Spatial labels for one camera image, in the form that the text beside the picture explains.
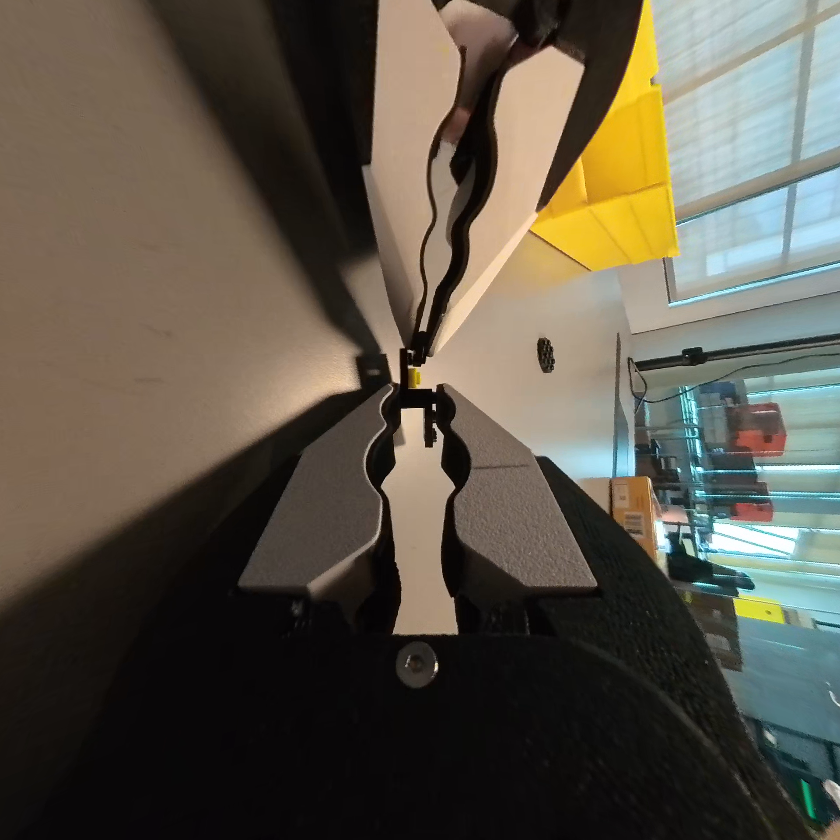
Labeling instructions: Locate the metal shelf rack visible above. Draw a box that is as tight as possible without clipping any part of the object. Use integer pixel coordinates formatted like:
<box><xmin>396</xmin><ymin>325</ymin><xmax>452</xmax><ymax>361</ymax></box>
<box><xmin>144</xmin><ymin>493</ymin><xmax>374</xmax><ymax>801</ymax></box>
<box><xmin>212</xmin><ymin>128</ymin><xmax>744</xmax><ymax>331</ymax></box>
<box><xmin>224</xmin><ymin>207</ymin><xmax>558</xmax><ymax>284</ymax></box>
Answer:
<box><xmin>633</xmin><ymin>384</ymin><xmax>798</xmax><ymax>578</ymax></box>

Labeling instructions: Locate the yellow plastic bin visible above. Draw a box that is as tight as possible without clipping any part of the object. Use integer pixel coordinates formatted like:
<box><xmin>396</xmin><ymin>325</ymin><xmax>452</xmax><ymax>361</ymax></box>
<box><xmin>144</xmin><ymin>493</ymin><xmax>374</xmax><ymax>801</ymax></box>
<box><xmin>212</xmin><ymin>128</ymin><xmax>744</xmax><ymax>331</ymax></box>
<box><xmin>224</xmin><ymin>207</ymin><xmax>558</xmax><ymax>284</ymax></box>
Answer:
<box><xmin>530</xmin><ymin>0</ymin><xmax>681</xmax><ymax>272</ymax></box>

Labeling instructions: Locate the large paned window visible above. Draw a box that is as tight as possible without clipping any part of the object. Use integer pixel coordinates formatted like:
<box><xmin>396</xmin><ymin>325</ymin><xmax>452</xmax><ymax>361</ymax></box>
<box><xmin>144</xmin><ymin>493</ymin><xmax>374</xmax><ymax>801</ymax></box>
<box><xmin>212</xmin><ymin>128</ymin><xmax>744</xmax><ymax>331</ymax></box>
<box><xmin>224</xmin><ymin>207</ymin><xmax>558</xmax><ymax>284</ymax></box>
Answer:
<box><xmin>646</xmin><ymin>374</ymin><xmax>840</xmax><ymax>578</ymax></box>
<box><xmin>651</xmin><ymin>0</ymin><xmax>840</xmax><ymax>306</ymax></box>

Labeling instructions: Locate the orange lego box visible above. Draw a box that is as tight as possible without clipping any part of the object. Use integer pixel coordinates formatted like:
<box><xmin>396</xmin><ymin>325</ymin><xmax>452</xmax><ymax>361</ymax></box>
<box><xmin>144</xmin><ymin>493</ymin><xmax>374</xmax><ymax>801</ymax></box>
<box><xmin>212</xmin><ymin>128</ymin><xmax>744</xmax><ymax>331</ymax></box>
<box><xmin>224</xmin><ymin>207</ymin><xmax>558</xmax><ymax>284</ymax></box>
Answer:
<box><xmin>609</xmin><ymin>476</ymin><xmax>662</xmax><ymax>562</ymax></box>

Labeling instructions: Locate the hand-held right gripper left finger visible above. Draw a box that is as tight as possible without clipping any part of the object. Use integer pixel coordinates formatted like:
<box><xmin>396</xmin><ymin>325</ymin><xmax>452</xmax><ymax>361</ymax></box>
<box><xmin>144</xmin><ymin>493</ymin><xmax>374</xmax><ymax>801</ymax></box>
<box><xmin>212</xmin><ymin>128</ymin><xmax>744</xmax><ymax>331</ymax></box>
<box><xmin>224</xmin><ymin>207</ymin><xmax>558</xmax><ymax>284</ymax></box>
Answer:
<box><xmin>236</xmin><ymin>385</ymin><xmax>403</xmax><ymax>621</ymax></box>

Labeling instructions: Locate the black light stand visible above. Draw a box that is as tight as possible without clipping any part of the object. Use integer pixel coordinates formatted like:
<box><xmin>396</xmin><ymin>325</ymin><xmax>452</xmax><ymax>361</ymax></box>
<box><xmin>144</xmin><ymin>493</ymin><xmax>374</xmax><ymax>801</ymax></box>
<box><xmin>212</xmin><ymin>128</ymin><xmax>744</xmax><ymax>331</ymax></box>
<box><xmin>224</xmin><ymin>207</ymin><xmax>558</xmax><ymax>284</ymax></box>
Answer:
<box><xmin>626</xmin><ymin>333</ymin><xmax>840</xmax><ymax>375</ymax></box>

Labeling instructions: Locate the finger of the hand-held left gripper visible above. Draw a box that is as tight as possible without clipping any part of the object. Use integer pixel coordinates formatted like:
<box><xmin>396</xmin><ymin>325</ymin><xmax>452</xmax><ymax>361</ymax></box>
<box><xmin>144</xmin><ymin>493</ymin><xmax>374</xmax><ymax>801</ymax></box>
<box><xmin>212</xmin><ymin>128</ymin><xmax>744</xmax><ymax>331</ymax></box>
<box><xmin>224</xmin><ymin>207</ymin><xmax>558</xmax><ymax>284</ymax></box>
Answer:
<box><xmin>420</xmin><ymin>33</ymin><xmax>586</xmax><ymax>358</ymax></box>
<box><xmin>363</xmin><ymin>0</ymin><xmax>468</xmax><ymax>350</ymax></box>

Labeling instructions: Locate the black cable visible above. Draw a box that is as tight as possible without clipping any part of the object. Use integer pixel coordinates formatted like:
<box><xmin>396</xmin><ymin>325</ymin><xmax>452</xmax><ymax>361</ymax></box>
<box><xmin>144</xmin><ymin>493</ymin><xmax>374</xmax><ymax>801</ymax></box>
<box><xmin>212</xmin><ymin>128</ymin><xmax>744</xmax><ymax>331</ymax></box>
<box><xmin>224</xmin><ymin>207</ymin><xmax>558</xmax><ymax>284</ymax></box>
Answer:
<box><xmin>626</xmin><ymin>357</ymin><xmax>652</xmax><ymax>421</ymax></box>

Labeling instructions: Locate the black lego assembly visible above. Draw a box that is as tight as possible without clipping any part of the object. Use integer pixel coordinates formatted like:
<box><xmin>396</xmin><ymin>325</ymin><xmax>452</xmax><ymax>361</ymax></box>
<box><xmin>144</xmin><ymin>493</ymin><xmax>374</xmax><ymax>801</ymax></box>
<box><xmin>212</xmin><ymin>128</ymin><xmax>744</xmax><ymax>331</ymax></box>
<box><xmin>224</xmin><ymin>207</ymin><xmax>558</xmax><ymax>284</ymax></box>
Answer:
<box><xmin>398</xmin><ymin>348</ymin><xmax>439</xmax><ymax>449</ymax></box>

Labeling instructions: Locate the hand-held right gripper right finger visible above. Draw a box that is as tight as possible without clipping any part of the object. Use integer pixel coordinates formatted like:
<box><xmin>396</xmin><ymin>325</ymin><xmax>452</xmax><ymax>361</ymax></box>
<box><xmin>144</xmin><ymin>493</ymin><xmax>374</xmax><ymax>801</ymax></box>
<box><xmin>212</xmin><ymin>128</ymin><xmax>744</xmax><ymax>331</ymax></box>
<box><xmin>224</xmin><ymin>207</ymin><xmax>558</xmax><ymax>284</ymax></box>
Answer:
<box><xmin>433</xmin><ymin>384</ymin><xmax>599</xmax><ymax>621</ymax></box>

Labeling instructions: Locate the orange storage case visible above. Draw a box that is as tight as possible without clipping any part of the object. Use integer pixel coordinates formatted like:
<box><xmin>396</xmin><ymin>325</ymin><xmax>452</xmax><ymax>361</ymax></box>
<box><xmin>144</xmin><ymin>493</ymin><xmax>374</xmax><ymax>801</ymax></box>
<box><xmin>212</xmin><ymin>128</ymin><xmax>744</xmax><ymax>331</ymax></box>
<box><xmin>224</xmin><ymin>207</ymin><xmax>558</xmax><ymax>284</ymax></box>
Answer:
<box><xmin>728</xmin><ymin>402</ymin><xmax>786</xmax><ymax>458</ymax></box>
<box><xmin>722</xmin><ymin>481</ymin><xmax>775</xmax><ymax>524</ymax></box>

